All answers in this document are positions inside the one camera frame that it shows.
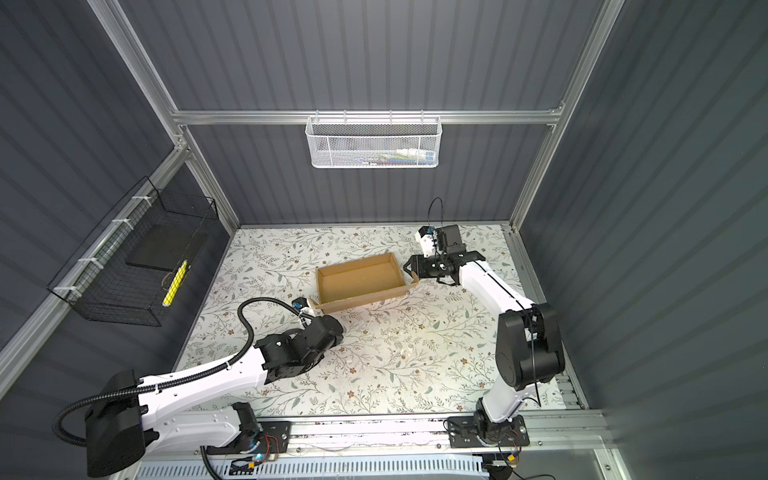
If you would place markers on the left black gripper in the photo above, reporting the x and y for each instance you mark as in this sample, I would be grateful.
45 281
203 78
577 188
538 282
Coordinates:
339 340

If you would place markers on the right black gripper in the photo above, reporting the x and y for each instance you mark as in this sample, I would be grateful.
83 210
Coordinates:
418 267

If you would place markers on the brown cardboard box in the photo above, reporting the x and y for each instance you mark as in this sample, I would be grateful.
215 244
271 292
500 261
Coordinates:
361 282

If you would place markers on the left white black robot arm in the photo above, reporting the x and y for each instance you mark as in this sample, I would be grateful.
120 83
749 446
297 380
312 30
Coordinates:
119 432

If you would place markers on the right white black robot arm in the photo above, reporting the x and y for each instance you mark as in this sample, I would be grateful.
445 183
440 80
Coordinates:
528 348

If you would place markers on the markers in white basket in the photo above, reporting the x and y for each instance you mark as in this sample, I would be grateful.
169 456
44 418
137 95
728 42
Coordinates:
408 157

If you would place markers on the yellow green striped tool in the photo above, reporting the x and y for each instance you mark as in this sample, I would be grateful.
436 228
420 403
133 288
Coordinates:
175 284

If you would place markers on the black foam pad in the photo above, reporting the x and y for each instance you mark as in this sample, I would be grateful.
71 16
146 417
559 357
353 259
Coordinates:
164 247

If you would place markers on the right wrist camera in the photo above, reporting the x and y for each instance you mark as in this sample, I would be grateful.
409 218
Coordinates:
425 236

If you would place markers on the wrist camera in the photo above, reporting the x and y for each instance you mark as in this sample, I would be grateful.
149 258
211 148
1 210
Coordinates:
304 309
425 236

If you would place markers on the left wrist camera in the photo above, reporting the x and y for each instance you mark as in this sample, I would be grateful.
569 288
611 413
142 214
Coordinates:
304 309

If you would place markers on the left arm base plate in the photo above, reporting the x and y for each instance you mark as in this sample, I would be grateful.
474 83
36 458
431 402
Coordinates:
271 438

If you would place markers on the white perforated cable tray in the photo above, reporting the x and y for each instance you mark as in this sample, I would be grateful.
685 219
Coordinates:
441 466

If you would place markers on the white wire mesh basket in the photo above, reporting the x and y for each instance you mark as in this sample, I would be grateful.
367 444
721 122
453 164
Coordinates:
334 144

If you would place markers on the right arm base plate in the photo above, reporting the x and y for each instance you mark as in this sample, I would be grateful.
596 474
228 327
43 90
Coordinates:
466 432

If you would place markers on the black wire basket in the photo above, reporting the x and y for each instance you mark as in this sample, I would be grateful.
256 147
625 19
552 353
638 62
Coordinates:
135 269

